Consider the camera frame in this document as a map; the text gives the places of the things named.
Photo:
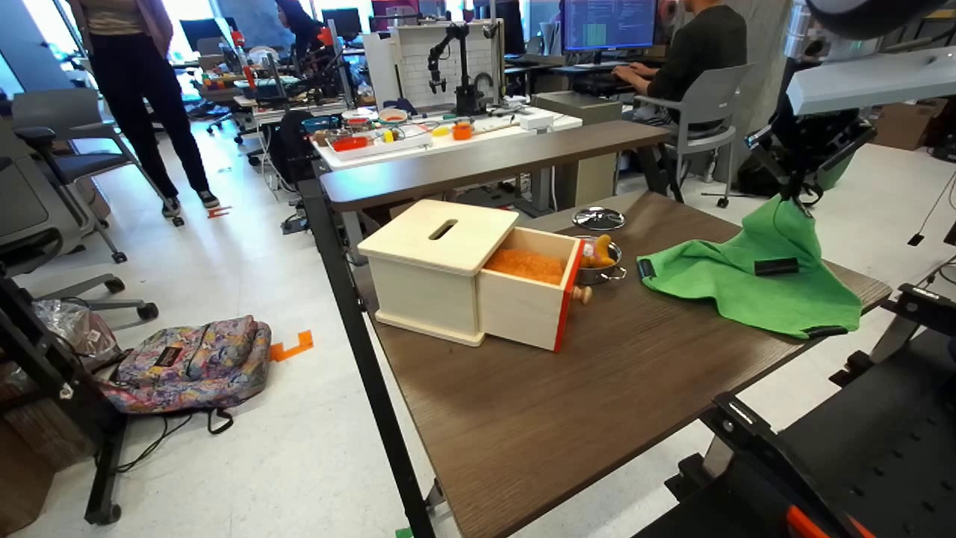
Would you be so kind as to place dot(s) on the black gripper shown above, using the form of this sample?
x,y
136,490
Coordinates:
x,y
822,139

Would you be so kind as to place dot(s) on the green towel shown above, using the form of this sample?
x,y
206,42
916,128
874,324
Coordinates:
x,y
766,288

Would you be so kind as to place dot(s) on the small black robot arm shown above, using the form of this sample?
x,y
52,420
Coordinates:
x,y
465,79

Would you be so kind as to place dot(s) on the green bin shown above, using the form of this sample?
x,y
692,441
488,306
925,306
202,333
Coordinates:
x,y
841,164

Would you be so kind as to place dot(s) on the grey chair with armrests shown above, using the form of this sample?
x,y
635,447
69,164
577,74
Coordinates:
x,y
710,109

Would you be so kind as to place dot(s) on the cardboard box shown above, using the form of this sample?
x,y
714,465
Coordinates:
x,y
907,124

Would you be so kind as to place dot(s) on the seated person in black shirt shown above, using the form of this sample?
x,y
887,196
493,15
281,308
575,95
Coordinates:
x,y
702,48

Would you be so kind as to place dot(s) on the small metal bowl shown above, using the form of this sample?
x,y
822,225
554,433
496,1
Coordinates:
x,y
599,218

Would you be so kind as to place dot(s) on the orange brown plush toy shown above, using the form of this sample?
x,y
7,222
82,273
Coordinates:
x,y
599,255

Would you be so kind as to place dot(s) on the computer monitor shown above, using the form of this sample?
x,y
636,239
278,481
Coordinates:
x,y
606,21

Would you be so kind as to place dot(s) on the wooden drawer with orange front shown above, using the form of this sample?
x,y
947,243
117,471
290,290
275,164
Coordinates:
x,y
523,293

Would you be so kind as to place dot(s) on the brown desk with black legs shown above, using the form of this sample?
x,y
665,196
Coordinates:
x,y
479,158

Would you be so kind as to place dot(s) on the white tray with toys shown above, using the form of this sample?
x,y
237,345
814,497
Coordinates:
x,y
479,134

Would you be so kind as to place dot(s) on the orange cup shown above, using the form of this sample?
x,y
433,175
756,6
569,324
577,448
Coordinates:
x,y
465,128

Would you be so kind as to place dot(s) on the pale wooden box with slot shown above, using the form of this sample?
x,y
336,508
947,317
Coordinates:
x,y
429,270

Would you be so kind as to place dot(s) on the white backboard panel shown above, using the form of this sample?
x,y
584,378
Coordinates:
x,y
408,63

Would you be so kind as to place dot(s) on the colourful patterned backpack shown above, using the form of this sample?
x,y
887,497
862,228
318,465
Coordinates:
x,y
190,361

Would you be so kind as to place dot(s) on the standing person in black trousers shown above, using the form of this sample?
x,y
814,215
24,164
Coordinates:
x,y
139,79

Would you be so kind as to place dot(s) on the clear plastic bag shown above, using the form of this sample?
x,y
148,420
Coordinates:
x,y
84,333

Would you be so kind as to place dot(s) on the black metal stand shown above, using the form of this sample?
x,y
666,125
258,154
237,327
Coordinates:
x,y
61,378

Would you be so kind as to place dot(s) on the grey office chair on castors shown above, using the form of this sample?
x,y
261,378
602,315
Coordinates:
x,y
31,199

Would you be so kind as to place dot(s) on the orange plastic bracket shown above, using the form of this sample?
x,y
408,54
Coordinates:
x,y
294,346

